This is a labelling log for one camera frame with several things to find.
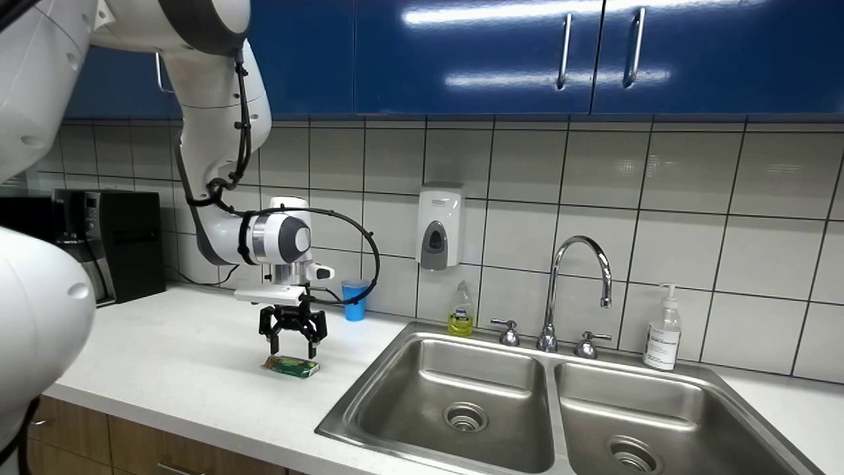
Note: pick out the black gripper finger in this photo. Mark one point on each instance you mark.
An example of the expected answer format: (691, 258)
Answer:
(269, 326)
(318, 328)

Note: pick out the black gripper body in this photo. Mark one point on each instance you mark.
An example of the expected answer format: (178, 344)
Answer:
(294, 318)

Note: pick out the green candy bar wrapper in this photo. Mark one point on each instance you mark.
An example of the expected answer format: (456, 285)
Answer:
(292, 368)

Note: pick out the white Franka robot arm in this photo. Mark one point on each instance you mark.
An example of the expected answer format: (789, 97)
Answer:
(220, 107)

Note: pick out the stainless steel double sink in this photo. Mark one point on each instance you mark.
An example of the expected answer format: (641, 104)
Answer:
(491, 378)

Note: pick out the blue plastic cup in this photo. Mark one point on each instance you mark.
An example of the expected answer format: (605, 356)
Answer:
(355, 308)

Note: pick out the yellow dish soap bottle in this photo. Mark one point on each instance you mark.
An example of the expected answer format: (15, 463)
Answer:
(459, 318)

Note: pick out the black coffee maker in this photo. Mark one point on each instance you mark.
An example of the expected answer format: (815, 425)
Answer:
(133, 240)

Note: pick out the steel coffee carafe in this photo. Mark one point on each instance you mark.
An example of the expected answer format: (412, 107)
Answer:
(98, 266)

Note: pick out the wooden base cabinet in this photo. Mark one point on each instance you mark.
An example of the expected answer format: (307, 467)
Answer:
(133, 443)

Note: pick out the chrome faucet knob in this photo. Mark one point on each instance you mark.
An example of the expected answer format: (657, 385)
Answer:
(508, 332)
(586, 344)

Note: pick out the chrome gooseneck faucet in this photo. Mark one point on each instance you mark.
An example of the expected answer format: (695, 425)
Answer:
(550, 306)

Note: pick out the dark box appliance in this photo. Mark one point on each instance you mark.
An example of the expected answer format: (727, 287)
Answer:
(26, 213)

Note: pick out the clear pump soap bottle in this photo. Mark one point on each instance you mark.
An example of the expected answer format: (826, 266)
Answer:
(662, 337)

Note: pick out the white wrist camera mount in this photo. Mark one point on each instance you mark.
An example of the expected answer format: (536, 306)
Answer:
(280, 290)

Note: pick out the white wall soap dispenser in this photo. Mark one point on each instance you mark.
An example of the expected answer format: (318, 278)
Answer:
(438, 224)

